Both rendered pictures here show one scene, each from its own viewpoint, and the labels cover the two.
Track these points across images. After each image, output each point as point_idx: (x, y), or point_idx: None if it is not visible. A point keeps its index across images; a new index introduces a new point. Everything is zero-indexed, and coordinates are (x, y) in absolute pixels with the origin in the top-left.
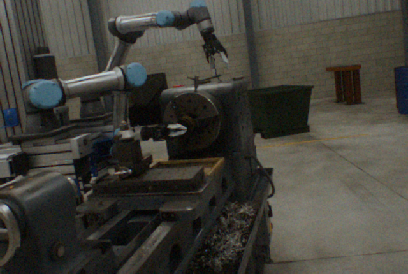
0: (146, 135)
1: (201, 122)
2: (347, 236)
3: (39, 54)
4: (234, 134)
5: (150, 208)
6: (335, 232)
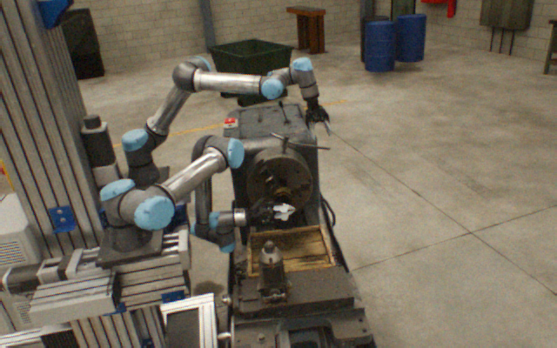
0: (252, 222)
1: (297, 190)
2: (375, 237)
3: (90, 129)
4: (314, 187)
5: (309, 325)
6: (362, 233)
